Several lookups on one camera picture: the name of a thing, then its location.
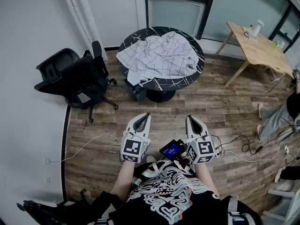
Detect white wall pipes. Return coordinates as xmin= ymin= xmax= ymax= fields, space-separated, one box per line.
xmin=60 ymin=0 xmax=108 ymax=62

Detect long white floor cable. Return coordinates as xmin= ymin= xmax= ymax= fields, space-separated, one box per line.
xmin=48 ymin=134 xmax=122 ymax=164

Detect black framed glass door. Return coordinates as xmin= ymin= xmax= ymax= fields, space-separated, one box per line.
xmin=144 ymin=0 xmax=218 ymax=41

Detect small black screen device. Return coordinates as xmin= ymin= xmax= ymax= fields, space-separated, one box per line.
xmin=159 ymin=139 xmax=188 ymax=161

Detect light wooden table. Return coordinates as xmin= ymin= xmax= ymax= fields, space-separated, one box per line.
xmin=215 ymin=21 xmax=295 ymax=89

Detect white stool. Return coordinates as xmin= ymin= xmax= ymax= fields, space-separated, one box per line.
xmin=262 ymin=187 xmax=300 ymax=223

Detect white spray bottle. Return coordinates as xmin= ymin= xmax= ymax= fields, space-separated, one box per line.
xmin=252 ymin=19 xmax=265 ymax=36

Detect white grid-patterned cloth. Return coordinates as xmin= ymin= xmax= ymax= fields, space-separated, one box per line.
xmin=116 ymin=31 xmax=200 ymax=85

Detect black chair base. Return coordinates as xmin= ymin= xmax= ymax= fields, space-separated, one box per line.
xmin=16 ymin=188 xmax=94 ymax=225

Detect white cable with adapter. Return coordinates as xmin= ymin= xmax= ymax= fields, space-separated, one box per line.
xmin=214 ymin=142 xmax=290 ymax=163

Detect person's left forearm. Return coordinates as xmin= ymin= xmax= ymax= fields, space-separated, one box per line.
xmin=110 ymin=159 xmax=136 ymax=203

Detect grey shoulder strap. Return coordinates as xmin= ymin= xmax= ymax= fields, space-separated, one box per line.
xmin=93 ymin=216 xmax=111 ymax=225
xmin=226 ymin=195 xmax=249 ymax=225

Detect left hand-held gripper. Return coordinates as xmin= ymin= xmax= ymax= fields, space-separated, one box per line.
xmin=120 ymin=112 xmax=152 ymax=164

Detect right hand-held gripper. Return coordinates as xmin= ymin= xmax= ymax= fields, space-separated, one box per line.
xmin=185 ymin=115 xmax=216 ymax=165

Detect black office chair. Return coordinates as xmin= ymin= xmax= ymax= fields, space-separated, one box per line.
xmin=34 ymin=40 xmax=119 ymax=123

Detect person's right forearm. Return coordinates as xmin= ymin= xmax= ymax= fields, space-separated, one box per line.
xmin=194 ymin=162 xmax=221 ymax=200

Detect black marble round table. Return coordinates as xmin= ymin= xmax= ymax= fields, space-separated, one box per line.
xmin=118 ymin=26 xmax=206 ymax=103

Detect person's black printed shirt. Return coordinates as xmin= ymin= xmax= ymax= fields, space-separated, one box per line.
xmin=89 ymin=159 xmax=264 ymax=225

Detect black floor cable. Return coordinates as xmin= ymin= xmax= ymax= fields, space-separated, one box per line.
xmin=210 ymin=134 xmax=265 ymax=156

